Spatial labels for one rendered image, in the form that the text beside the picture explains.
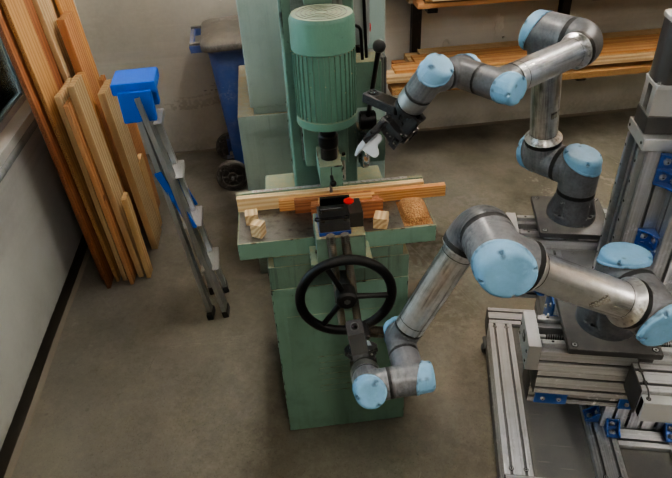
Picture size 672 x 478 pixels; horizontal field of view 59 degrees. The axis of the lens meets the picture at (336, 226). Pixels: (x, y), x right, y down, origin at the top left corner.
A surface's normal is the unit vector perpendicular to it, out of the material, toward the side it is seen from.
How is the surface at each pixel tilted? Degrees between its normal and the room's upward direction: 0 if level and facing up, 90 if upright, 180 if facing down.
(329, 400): 90
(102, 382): 0
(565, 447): 0
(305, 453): 0
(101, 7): 90
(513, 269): 86
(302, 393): 90
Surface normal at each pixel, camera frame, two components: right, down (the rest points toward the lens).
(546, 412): -0.04, -0.82
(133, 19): 0.12, 0.57
